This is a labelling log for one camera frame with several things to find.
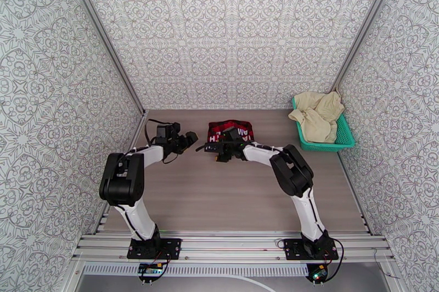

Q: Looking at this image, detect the red black plaid shirt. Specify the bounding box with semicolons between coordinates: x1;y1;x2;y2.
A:
206;120;256;144

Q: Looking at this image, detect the white slotted cable duct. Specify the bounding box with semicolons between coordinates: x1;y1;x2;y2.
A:
82;264;309;276

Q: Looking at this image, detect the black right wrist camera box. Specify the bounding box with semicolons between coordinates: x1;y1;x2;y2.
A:
223;127;243;143

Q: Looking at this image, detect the aluminium rail frame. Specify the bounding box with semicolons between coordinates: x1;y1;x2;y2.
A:
71;230;395;265

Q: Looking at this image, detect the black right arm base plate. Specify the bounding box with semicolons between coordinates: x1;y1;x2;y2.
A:
284;239;340;262

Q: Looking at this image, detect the aluminium corner post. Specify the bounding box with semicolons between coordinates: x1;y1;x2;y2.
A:
328;0;403;96
59;0;148;117

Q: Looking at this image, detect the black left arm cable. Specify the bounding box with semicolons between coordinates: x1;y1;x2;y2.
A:
144;119;179;165

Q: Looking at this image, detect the beige cloth garment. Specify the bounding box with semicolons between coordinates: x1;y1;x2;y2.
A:
288;91;345;144

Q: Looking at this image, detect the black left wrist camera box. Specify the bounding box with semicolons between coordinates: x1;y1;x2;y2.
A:
156;122;182;139

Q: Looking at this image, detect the small circuit board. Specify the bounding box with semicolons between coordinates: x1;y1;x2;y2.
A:
138;261;165;277
306;264;329;283

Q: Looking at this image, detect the teal plastic basket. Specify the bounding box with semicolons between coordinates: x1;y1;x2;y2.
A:
291;96;356;153

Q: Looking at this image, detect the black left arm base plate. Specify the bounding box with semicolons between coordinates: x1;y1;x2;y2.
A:
127;238;183;261

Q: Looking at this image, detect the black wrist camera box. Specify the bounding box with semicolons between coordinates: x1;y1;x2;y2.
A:
223;127;243;143
156;122;182;139

